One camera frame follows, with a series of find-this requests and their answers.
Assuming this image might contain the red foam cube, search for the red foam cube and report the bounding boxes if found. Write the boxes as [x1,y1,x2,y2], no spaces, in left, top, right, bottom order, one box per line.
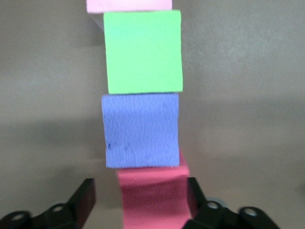
[116,151,199,229]

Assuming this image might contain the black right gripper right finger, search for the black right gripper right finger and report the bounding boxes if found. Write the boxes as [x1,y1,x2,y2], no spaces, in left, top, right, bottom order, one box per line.
[183,177,282,229]

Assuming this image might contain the purple foam cube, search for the purple foam cube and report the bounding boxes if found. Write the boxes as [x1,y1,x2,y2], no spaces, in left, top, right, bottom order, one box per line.
[101,93,180,169]

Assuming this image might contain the light pink foam cube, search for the light pink foam cube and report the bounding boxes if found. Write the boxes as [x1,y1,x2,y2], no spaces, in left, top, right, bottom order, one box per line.
[85,0,173,14]

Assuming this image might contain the green foam cube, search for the green foam cube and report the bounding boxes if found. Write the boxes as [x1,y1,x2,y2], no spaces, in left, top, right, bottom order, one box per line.
[103,9,184,94]

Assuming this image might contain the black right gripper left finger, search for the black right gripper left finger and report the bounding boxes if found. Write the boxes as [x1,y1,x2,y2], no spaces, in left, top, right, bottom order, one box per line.
[0,177,97,229]

